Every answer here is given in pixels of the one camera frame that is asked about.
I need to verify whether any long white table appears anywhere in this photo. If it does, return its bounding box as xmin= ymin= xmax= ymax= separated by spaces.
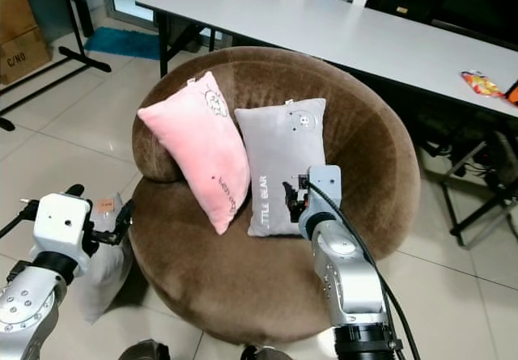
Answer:
xmin=135 ymin=0 xmax=518 ymax=126

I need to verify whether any grey robot right foot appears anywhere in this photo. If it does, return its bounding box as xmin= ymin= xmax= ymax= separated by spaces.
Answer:
xmin=238 ymin=345 xmax=293 ymax=360

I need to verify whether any light grey pillow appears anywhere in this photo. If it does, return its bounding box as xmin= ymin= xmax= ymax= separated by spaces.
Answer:
xmin=79 ymin=193 xmax=135 ymax=325

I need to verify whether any black furniture with label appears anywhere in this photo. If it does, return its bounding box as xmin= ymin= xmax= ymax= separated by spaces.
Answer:
xmin=364 ymin=0 xmax=518 ymax=50

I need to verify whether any teal floor mat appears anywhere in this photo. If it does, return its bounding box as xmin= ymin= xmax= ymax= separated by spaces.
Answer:
xmin=83 ymin=27 xmax=161 ymax=61

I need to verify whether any brown round plush sofa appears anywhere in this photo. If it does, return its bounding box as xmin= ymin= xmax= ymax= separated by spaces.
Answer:
xmin=129 ymin=46 xmax=422 ymax=347

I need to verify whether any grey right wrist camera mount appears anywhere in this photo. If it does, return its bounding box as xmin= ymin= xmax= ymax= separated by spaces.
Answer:
xmin=305 ymin=165 xmax=343 ymax=216

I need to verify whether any black office chair base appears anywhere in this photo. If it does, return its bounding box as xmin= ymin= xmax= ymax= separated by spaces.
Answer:
xmin=416 ymin=117 xmax=518 ymax=248

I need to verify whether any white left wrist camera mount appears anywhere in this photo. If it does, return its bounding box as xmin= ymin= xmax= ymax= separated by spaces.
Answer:
xmin=34 ymin=193 xmax=93 ymax=256

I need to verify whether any printed cardboard box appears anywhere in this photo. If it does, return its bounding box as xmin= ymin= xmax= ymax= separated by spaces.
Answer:
xmin=0 ymin=27 xmax=53 ymax=87

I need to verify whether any colourful snack packet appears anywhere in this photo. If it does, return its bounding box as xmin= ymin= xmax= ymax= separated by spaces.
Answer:
xmin=460 ymin=70 xmax=507 ymax=99

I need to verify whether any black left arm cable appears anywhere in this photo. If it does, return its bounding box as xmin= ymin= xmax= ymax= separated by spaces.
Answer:
xmin=0 ymin=199 xmax=41 ymax=239

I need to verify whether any plain cardboard box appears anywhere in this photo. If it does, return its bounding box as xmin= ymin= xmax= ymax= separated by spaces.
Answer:
xmin=0 ymin=0 xmax=38 ymax=47

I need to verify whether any pink bear pillow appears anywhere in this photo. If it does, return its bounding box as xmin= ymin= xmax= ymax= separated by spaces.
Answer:
xmin=137 ymin=70 xmax=252 ymax=236

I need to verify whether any grey little bear pillow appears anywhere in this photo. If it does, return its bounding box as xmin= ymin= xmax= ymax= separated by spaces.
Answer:
xmin=234 ymin=98 xmax=327 ymax=239

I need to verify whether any black metal rack stand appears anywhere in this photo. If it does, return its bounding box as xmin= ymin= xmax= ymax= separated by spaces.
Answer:
xmin=0 ymin=0 xmax=113 ymax=132

